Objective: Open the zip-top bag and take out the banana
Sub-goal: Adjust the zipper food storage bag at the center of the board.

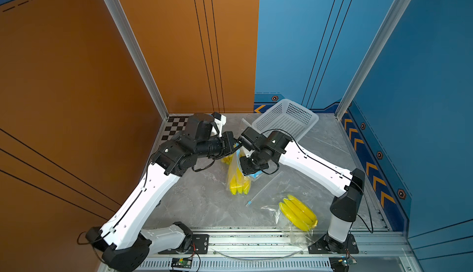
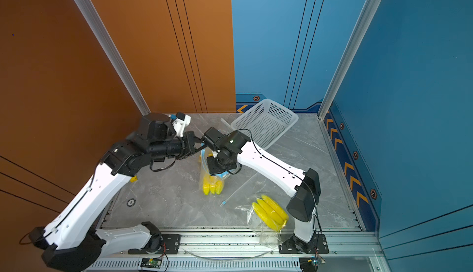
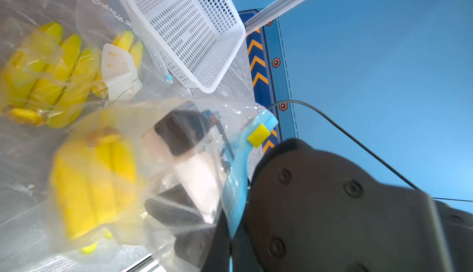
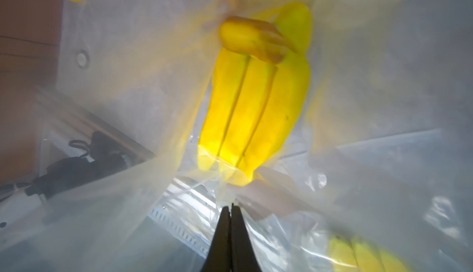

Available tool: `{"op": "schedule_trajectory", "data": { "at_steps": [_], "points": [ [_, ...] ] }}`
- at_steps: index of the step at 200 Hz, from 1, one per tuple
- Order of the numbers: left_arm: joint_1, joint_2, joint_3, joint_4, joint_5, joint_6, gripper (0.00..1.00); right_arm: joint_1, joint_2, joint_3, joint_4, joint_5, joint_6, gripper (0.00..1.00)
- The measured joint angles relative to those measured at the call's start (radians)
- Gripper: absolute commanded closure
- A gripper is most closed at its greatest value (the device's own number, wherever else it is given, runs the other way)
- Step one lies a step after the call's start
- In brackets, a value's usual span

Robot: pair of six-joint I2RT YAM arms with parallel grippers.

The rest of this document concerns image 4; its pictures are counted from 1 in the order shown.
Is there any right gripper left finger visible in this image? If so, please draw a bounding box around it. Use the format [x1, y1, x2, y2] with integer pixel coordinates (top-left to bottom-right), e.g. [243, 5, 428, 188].
[201, 206, 232, 272]

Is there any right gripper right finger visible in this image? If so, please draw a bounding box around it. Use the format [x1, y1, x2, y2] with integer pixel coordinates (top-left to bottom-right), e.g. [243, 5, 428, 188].
[230, 204, 262, 272]

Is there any zip-top bag blue zipper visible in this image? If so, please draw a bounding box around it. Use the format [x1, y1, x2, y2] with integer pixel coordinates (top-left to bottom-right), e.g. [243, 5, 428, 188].
[1, 0, 473, 272]

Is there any yellow banana bunch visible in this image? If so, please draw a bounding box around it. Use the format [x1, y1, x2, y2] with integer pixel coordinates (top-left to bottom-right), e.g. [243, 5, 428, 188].
[197, 2, 312, 187]
[328, 235, 410, 272]

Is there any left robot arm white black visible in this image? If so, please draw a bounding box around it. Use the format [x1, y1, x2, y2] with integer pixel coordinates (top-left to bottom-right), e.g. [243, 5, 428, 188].
[1, 131, 134, 233]

